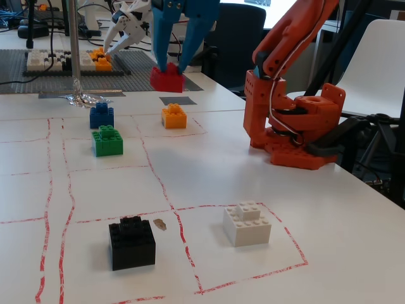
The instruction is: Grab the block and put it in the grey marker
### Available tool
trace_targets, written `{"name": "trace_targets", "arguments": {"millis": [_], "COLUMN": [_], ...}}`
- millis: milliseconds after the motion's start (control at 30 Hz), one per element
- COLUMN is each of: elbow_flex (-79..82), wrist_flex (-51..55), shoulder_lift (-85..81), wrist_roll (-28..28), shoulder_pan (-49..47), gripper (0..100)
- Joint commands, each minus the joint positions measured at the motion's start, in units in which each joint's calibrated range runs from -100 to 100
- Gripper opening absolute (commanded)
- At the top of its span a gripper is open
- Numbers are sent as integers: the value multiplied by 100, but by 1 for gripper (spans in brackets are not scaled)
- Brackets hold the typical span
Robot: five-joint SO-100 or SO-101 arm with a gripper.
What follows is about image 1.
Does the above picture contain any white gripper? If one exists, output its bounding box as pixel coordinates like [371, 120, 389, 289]
[103, 0, 182, 73]

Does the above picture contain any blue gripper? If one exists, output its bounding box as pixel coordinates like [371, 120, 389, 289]
[178, 0, 221, 75]

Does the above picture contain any red lego block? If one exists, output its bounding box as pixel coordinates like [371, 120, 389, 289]
[149, 62, 186, 94]

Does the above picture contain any grey tape square marker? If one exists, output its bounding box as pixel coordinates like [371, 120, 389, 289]
[159, 96, 197, 106]

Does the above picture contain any orange lego block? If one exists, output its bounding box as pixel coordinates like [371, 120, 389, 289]
[161, 103, 188, 129]

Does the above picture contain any blue lego block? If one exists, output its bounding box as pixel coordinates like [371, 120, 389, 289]
[89, 101, 115, 129]

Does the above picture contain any green lego block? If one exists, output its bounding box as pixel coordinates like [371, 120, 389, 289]
[91, 125, 124, 158]

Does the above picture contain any white lego block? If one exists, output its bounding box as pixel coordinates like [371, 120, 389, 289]
[222, 199, 273, 247]

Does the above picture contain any black lego block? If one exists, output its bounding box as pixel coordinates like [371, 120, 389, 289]
[108, 215, 156, 272]

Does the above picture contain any black office chair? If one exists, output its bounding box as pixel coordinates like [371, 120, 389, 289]
[202, 3, 267, 96]

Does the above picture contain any white printed stand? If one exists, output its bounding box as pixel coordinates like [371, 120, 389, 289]
[78, 0, 102, 36]

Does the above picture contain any metal pole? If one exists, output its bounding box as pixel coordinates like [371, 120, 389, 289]
[67, 0, 82, 84]

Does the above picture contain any black box device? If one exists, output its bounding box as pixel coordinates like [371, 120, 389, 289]
[17, 24, 51, 39]

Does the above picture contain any multicolour lego brick board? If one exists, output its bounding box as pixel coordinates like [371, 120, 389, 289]
[22, 47, 132, 77]

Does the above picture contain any grey tape strip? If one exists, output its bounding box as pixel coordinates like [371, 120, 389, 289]
[38, 89, 123, 99]

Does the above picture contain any grey lego baseplate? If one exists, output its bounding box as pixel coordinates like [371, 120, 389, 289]
[0, 49, 187, 95]

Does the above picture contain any black table clamp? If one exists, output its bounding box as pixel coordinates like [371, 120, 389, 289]
[305, 114, 373, 158]

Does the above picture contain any white plastic chair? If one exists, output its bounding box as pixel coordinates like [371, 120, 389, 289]
[286, 18, 405, 120]

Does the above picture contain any black tripod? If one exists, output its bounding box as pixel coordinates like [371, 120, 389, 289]
[344, 112, 405, 203]

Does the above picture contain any silver duct tape strip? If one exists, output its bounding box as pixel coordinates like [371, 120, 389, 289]
[182, 73, 205, 92]

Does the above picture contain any black cable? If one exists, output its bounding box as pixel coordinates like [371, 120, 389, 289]
[0, 31, 56, 86]

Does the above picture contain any long servo cable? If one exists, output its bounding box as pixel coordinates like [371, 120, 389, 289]
[268, 0, 337, 146]

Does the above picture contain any black stand post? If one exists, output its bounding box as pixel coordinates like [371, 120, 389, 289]
[25, 0, 35, 49]

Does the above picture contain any blue cable bundle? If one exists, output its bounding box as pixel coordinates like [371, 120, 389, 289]
[0, 9, 18, 29]

